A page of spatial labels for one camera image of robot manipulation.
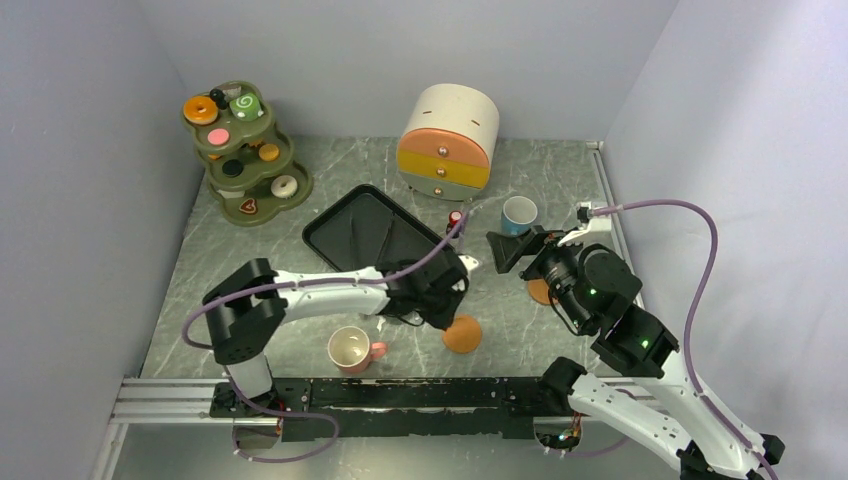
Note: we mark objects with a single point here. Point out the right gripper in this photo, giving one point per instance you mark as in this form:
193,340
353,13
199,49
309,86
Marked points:
507,249

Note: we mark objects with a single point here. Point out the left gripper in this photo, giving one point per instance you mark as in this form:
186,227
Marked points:
444,319

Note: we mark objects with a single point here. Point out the blue mug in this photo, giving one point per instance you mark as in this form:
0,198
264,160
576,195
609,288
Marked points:
518,215

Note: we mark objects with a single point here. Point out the orange round coaster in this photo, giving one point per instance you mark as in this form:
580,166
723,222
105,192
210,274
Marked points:
538,290
464,335

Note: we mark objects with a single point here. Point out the metal food tongs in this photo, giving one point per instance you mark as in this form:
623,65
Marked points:
369,237

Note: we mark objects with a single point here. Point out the pink mug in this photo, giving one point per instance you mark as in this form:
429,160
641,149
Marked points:
352,351

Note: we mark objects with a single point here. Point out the white glazed donut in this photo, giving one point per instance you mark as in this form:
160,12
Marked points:
284,187

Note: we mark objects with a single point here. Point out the brown heart cookie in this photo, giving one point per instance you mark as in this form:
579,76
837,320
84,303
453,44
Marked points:
249,207

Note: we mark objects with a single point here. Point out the tan round biscuit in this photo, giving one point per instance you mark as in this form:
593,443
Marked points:
269,152

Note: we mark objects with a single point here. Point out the black round cookie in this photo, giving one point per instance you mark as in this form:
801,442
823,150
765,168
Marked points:
232,168

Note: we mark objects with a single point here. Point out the green swirl roll cake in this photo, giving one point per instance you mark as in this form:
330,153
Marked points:
246,107

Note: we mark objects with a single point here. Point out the pink round cookie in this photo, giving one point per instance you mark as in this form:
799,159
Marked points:
218,137

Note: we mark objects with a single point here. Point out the brown chocolate round cookie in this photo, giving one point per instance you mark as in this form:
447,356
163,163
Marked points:
230,87

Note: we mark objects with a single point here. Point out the orange glazed donut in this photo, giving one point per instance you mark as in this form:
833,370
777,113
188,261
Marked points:
200,110

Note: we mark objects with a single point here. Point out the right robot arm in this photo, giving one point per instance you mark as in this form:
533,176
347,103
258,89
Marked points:
694,432

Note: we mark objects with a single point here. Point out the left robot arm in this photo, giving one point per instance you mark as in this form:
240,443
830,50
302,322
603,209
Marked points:
245,310

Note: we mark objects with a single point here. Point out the red and black stamp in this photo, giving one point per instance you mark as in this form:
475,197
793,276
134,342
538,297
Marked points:
454,227

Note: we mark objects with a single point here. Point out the black rectangular baking tray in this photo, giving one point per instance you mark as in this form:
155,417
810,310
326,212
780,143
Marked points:
328,235

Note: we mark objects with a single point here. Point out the round three-drawer mini cabinet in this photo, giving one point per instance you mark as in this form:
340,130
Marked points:
446,150

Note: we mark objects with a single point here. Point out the green three-tier serving stand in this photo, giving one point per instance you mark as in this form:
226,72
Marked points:
257,176

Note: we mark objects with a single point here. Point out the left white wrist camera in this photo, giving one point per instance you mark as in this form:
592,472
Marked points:
470,263

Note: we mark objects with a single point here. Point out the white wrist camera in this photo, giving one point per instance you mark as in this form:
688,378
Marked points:
470,263
591,228

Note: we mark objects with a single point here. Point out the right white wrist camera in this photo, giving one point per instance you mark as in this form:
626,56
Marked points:
591,228

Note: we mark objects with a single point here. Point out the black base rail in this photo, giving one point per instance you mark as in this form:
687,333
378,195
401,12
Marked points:
358,407

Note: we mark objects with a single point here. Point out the aluminium frame rail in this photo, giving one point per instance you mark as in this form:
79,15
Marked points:
150,401

